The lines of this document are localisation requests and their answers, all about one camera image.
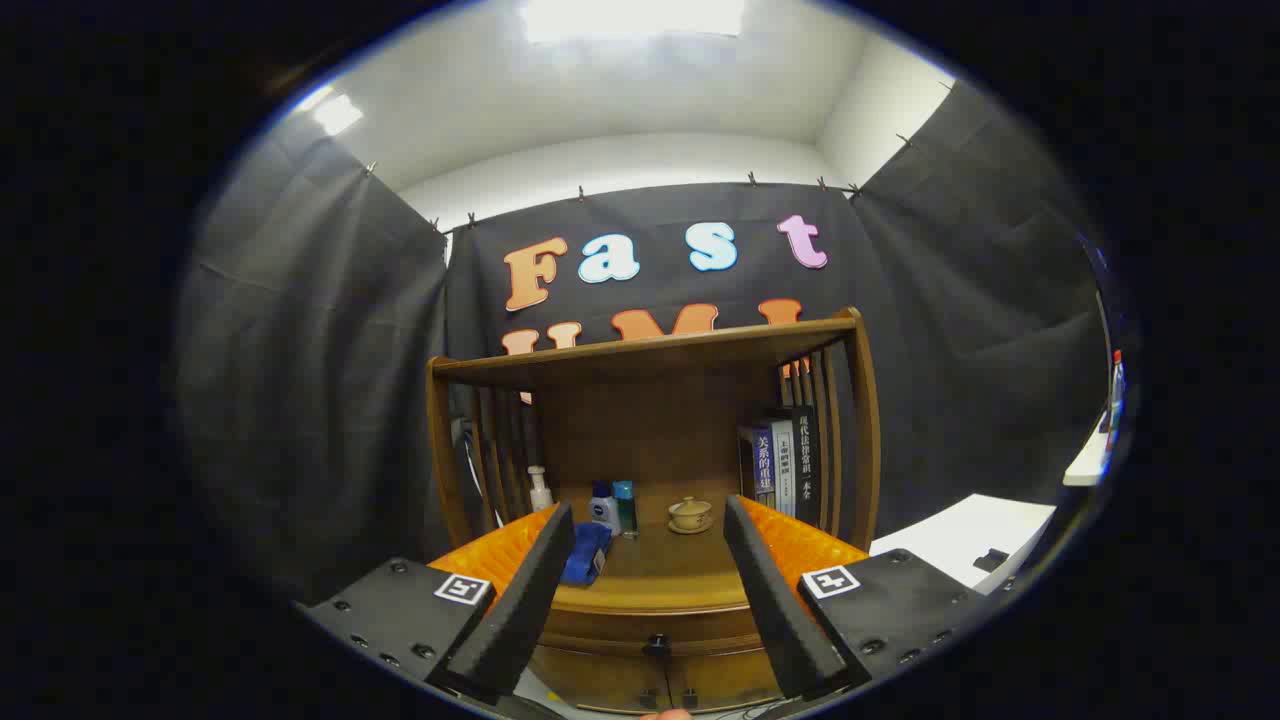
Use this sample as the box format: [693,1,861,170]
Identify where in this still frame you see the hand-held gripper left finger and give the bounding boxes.
[300,500,576,706]

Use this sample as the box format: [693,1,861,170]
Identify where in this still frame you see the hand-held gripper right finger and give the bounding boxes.
[722,494,1001,701]

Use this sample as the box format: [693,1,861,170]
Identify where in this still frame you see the wooden drawer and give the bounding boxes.
[540,603,769,663]

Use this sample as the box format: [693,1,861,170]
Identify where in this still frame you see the wooden countertop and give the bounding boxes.
[540,482,836,616]

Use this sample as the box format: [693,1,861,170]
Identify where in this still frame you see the wooden cabinet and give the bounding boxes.
[428,308,881,716]

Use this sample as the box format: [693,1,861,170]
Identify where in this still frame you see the blue towel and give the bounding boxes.
[560,522,613,586]

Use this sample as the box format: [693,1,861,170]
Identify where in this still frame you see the blue spine book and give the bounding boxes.
[738,422,777,509]

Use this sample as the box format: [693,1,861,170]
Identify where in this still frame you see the white box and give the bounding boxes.
[870,493,1058,591]

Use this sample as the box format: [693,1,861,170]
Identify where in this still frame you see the red capped bottle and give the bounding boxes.
[1105,350,1128,446]

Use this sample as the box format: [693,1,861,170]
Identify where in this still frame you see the ceiling light panel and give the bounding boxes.
[520,0,746,43]
[315,95,363,136]

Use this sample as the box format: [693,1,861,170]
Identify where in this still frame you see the white wall shelf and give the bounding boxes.
[1062,415,1116,488]

